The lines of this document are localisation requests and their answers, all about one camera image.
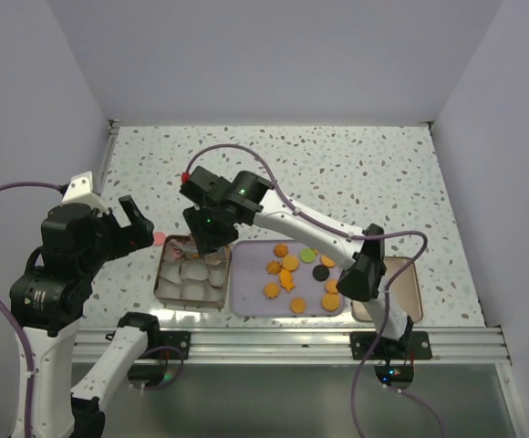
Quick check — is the orange flower cookie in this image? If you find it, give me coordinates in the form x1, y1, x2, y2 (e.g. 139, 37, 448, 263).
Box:
325, 278, 338, 294
264, 282, 280, 299

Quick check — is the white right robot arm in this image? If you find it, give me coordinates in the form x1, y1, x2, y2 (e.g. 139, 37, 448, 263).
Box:
180, 167, 413, 359

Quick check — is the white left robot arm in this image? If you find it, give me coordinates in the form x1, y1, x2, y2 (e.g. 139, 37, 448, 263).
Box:
10, 196, 162, 437

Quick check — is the brown cookie tin with liners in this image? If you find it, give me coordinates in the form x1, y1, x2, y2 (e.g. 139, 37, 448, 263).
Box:
153, 235, 232, 310

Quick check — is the orange cookie top right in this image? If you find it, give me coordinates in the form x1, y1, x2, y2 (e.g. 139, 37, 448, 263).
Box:
273, 243, 289, 258

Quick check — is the orange rosette cookie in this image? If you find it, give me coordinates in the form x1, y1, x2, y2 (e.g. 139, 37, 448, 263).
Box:
266, 260, 283, 276

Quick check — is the lilac plastic tray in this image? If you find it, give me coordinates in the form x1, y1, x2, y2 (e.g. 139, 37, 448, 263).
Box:
229, 240, 345, 318

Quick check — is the orange round patterned cookie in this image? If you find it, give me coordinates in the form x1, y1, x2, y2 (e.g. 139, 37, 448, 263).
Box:
282, 254, 299, 272

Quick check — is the green round cookie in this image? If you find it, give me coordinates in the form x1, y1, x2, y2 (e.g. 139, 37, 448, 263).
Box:
299, 248, 317, 264

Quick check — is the orange round cookie bottom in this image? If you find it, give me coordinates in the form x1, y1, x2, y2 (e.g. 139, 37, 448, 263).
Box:
289, 297, 306, 315

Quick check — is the black round cookie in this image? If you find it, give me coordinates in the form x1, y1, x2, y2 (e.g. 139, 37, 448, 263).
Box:
312, 265, 330, 282

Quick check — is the orange round cookie upper right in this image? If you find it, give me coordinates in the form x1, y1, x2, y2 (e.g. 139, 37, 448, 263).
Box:
320, 255, 337, 268

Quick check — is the orange waffle cookie bottom right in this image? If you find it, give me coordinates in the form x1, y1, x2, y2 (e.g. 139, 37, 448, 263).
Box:
321, 293, 341, 312

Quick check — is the rose gold tin lid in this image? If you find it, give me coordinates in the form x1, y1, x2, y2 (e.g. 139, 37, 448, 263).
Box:
350, 255, 424, 323

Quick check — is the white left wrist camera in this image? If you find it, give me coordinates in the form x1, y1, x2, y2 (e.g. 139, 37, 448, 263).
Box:
61, 172, 110, 214

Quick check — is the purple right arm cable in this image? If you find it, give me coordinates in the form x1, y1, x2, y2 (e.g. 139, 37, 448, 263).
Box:
184, 143, 446, 438

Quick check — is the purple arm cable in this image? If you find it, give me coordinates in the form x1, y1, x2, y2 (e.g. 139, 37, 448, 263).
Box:
0, 182, 72, 438
184, 143, 446, 438

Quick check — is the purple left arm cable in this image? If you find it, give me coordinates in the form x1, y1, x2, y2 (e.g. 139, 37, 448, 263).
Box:
0, 182, 72, 438

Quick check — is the aluminium mounting rail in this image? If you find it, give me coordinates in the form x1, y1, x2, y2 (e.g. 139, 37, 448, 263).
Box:
70, 324, 512, 366

